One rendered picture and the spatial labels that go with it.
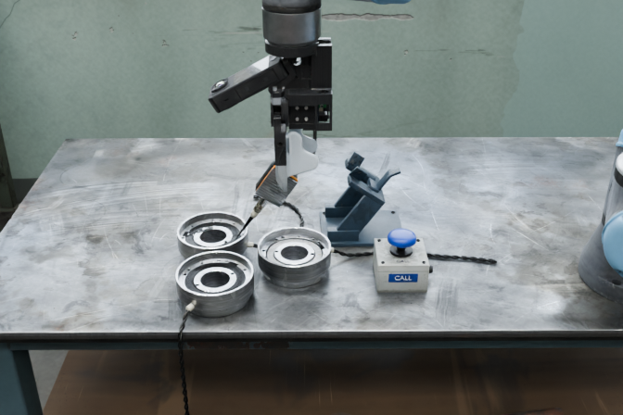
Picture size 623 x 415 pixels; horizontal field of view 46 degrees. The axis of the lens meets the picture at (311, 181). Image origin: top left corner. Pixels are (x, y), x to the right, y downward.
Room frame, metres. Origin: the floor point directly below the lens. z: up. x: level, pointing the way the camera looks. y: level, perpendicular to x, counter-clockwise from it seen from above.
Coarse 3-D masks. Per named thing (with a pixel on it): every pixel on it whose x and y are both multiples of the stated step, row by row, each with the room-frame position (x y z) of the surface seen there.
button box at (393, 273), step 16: (384, 240) 0.89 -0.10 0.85; (416, 240) 0.89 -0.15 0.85; (384, 256) 0.85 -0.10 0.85; (400, 256) 0.85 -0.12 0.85; (416, 256) 0.85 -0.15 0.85; (384, 272) 0.83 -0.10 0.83; (400, 272) 0.83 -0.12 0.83; (416, 272) 0.83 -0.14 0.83; (384, 288) 0.83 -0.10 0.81; (400, 288) 0.83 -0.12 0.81; (416, 288) 0.83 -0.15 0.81
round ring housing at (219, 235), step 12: (192, 216) 0.96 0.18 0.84; (204, 216) 0.97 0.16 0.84; (216, 216) 0.98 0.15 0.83; (228, 216) 0.97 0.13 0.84; (180, 228) 0.93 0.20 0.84; (204, 228) 0.95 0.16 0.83; (216, 228) 0.95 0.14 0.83; (240, 228) 0.95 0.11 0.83; (180, 240) 0.90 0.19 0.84; (204, 240) 0.94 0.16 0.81; (216, 240) 0.95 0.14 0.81; (228, 240) 0.91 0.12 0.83; (240, 240) 0.90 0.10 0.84; (180, 252) 0.90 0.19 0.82; (192, 252) 0.88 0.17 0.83; (240, 252) 0.90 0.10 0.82
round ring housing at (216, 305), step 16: (208, 256) 0.86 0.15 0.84; (224, 256) 0.87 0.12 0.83; (240, 256) 0.86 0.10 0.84; (176, 272) 0.82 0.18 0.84; (208, 272) 0.83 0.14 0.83; (224, 272) 0.83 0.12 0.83; (176, 288) 0.80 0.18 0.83; (208, 288) 0.80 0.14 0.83; (224, 288) 0.80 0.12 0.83; (240, 288) 0.78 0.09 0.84; (208, 304) 0.76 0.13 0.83; (224, 304) 0.77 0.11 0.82; (240, 304) 0.78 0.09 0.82
